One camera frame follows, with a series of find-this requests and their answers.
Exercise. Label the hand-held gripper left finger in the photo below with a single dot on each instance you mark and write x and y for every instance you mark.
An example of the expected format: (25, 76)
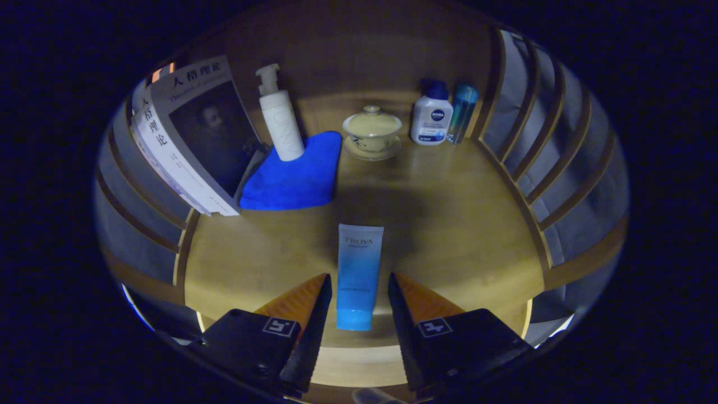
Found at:
(317, 331)

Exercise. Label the wooden cabinet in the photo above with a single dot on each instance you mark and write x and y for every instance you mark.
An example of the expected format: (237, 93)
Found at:
(364, 56)

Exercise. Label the white bottle with blue cap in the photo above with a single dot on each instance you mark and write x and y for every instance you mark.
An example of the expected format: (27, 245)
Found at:
(431, 120)

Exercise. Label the wooden countertop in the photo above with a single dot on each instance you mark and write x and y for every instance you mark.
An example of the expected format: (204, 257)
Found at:
(449, 224)

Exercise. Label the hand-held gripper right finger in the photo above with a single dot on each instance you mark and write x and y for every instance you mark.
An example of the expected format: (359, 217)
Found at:
(406, 336)

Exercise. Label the large book with portrait cover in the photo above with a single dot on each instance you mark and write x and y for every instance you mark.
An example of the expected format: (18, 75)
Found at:
(207, 129)

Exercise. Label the blue folded cloth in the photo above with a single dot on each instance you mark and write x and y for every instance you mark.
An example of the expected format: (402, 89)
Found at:
(297, 179)

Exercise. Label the white pump bottle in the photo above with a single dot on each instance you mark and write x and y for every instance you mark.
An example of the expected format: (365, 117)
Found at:
(283, 129)

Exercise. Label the teal slim bottle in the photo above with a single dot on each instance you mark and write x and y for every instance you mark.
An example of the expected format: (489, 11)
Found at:
(461, 112)

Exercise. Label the lidded ceramic tea cup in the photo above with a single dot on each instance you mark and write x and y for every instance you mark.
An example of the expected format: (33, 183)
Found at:
(373, 132)

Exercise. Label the blue cosmetic tube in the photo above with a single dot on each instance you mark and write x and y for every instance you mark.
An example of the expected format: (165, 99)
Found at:
(359, 269)

